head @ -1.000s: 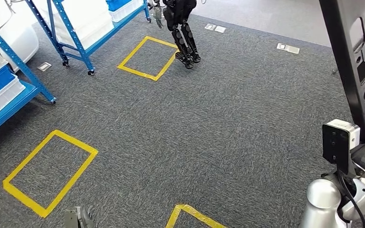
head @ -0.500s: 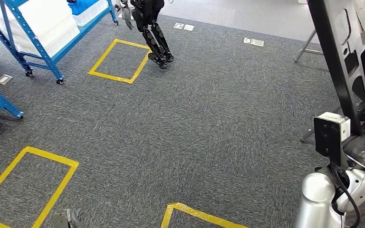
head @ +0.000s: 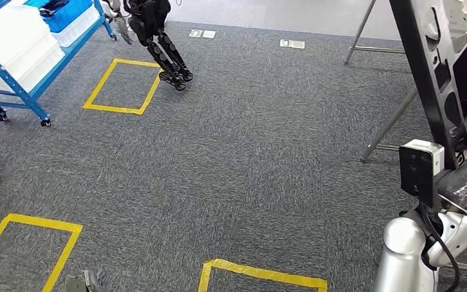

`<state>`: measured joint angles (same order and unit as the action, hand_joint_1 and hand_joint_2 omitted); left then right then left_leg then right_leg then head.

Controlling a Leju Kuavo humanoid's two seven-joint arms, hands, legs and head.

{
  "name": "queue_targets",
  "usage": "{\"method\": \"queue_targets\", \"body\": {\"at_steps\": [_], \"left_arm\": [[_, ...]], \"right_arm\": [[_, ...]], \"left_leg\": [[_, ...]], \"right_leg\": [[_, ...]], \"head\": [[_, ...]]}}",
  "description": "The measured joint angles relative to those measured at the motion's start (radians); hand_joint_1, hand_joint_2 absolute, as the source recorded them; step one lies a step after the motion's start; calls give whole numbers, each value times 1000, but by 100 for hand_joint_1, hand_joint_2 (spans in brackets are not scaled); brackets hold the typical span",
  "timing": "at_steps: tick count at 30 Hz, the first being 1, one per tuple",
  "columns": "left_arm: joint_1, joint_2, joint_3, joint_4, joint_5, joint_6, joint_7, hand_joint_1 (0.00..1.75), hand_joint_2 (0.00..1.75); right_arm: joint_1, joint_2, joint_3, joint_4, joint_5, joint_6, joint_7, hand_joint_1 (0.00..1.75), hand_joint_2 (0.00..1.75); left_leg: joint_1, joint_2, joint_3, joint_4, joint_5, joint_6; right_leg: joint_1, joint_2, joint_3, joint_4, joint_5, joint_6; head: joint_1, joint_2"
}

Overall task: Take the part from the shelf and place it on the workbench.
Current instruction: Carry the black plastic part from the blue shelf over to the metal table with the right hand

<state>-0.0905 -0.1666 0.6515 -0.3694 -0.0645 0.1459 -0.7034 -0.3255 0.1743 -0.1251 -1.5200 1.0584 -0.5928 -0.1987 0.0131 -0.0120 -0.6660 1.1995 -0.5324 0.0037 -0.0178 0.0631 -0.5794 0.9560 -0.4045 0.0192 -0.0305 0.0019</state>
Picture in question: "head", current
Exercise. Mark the long black plastic part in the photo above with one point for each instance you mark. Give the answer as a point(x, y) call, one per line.
point(52, 8)
point(415, 60)

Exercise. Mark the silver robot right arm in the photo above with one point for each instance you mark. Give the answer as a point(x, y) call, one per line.
point(402, 258)

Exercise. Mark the blue metal shelf rack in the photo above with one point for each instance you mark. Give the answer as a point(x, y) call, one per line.
point(36, 108)

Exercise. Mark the double metal floor outlet plate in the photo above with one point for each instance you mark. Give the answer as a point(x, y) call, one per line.
point(196, 33)

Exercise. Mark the yellow floor tape square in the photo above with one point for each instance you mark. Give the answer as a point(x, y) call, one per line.
point(36, 222)
point(257, 272)
point(112, 109)

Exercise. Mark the black humanoid robot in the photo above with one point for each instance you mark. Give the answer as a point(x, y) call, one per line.
point(149, 20)

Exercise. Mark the white plastic bin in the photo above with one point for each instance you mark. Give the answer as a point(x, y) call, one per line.
point(12, 44)
point(76, 32)

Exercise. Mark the blue plastic bin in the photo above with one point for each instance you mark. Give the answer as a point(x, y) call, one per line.
point(72, 14)

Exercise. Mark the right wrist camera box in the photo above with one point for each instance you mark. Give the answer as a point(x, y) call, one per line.
point(417, 169)

